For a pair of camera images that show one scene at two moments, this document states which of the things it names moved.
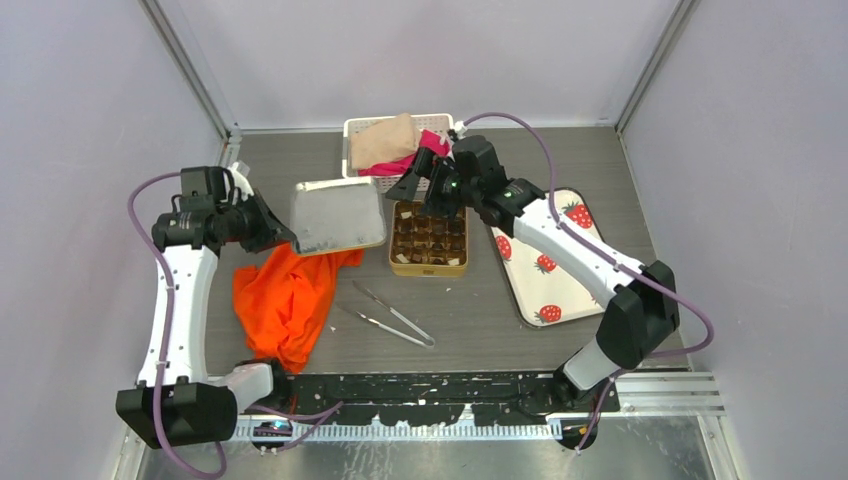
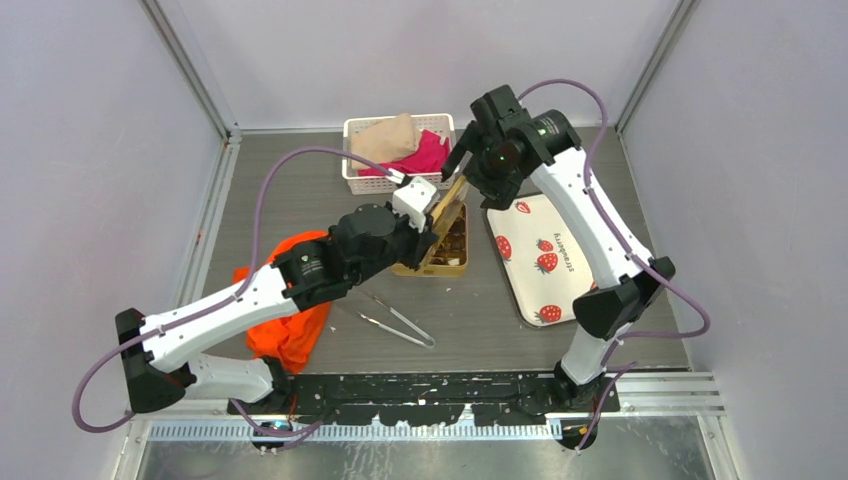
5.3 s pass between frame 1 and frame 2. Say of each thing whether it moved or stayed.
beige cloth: stayed
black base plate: stayed
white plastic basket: stayed
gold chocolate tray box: stayed
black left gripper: moved
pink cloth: stayed
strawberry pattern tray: stayed
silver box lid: moved
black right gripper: moved
